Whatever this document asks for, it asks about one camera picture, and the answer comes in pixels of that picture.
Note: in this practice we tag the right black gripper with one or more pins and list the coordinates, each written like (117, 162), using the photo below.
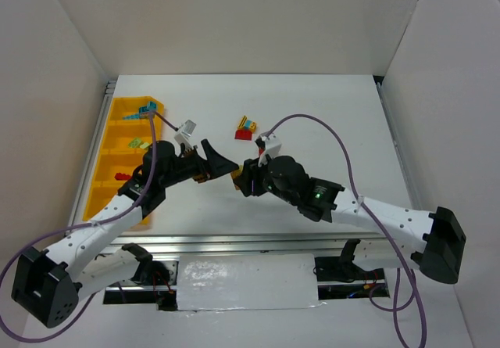
(245, 177)

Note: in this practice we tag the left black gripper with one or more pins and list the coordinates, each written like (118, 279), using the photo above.
(201, 162)

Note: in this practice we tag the yellow green lego stack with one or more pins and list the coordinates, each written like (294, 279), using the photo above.
(235, 174)

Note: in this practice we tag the light green curved lego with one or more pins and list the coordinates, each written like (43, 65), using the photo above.
(136, 142)

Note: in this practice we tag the blue square lego brick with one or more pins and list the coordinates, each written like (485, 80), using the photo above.
(152, 105)

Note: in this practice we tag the blue round lego brick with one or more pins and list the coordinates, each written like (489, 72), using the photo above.
(144, 112)

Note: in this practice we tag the red green blue lego stack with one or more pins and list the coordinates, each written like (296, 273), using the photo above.
(122, 176)

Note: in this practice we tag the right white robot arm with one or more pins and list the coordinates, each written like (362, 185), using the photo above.
(434, 241)

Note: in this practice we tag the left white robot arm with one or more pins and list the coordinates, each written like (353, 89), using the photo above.
(49, 283)

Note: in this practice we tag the red yellow blue lego stack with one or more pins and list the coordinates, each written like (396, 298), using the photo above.
(245, 129)

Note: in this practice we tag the yellow compartment bin tray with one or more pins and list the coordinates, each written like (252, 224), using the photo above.
(114, 154)

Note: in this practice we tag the white taped cover panel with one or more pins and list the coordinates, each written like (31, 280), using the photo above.
(246, 282)

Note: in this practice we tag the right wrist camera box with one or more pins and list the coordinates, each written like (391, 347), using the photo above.
(271, 145)

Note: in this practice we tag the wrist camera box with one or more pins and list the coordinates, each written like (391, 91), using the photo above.
(271, 145)
(183, 133)

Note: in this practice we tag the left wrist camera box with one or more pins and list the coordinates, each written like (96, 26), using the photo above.
(183, 133)

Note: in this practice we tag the aluminium rail frame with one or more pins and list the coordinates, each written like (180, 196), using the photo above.
(296, 232)

